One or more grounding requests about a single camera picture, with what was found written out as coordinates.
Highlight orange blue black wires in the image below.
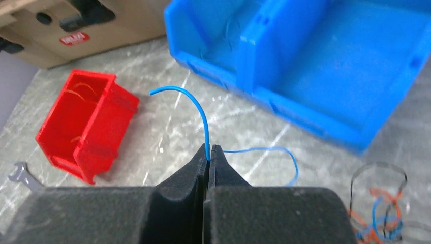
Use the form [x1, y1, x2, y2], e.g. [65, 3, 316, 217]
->
[348, 161, 410, 244]

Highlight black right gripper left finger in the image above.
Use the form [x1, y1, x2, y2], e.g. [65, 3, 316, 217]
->
[2, 146, 207, 243]

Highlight tan plastic toolbox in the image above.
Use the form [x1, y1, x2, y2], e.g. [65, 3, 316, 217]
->
[1, 0, 168, 69]

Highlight blue wire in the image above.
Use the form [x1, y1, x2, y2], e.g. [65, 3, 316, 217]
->
[149, 85, 299, 187]

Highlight red plastic bin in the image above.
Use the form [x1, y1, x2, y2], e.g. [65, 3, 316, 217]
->
[35, 70, 140, 185]

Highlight blue plastic divided bin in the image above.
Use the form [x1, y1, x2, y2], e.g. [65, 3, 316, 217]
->
[164, 1, 430, 153]

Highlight orange wires in red bin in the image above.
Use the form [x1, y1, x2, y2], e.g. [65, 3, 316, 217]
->
[64, 82, 98, 144]

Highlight silver open-end wrench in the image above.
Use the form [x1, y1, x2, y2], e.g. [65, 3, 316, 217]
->
[8, 162, 45, 192]

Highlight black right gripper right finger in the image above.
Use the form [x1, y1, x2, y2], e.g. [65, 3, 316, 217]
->
[203, 145, 356, 243]

